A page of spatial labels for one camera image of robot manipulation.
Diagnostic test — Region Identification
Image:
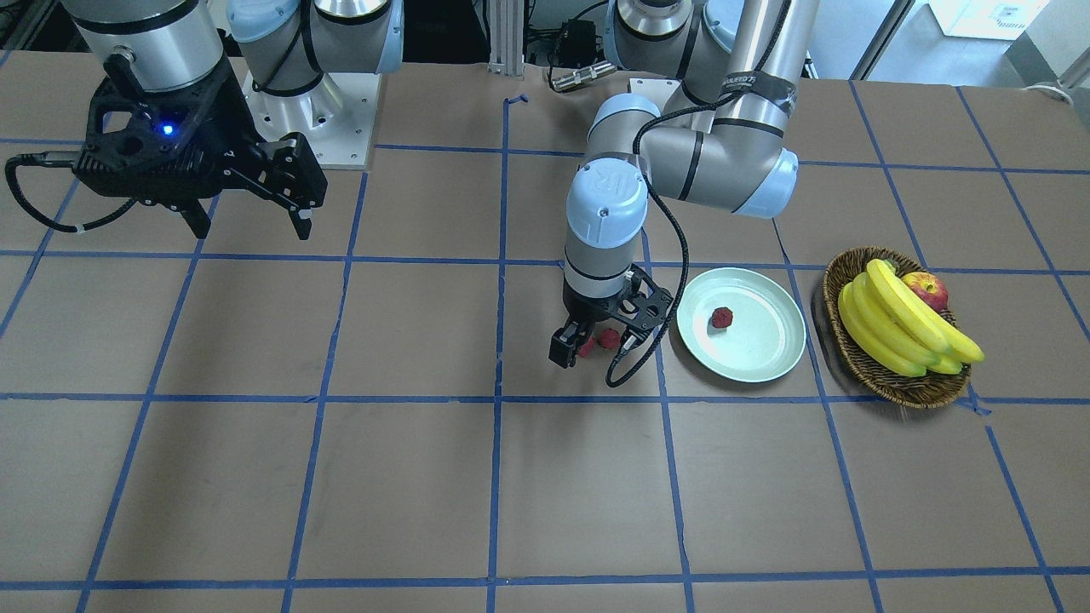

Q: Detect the yellow banana bunch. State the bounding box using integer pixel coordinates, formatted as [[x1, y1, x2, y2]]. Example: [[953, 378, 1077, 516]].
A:
[[837, 259, 985, 378]]

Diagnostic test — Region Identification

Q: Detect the pale green plate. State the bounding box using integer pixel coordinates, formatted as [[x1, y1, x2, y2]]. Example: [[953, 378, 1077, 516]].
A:
[[676, 267, 807, 383]]

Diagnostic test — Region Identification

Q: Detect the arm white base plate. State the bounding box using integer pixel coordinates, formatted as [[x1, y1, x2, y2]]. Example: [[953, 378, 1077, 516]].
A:
[[629, 77, 680, 100], [243, 73, 384, 171]]

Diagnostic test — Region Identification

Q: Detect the red apple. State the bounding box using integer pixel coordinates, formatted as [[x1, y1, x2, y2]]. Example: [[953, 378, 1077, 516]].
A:
[[903, 271, 949, 312]]

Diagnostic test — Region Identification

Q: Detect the brown wicker basket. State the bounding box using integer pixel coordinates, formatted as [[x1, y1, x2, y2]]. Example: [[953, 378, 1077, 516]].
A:
[[818, 247, 984, 409]]

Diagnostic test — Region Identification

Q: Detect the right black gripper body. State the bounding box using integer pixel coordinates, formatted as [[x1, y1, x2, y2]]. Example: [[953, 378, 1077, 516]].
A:
[[73, 56, 330, 214]]

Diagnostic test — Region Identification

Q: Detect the red strawberry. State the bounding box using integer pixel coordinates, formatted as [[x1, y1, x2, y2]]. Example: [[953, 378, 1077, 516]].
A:
[[577, 336, 597, 358], [709, 307, 732, 329], [597, 329, 622, 352]]

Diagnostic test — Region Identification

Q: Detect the aluminium frame post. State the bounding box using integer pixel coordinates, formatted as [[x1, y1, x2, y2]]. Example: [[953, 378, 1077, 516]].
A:
[[482, 0, 528, 80]]

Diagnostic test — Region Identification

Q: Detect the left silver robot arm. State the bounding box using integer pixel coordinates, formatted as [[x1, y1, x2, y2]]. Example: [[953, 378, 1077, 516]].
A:
[[549, 1, 818, 368]]

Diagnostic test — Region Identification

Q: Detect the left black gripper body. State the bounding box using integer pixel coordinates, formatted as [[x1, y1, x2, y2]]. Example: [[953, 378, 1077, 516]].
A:
[[554, 266, 676, 369]]

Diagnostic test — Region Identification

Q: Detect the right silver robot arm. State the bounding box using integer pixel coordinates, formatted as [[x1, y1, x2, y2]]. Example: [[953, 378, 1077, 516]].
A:
[[65, 1, 404, 240]]

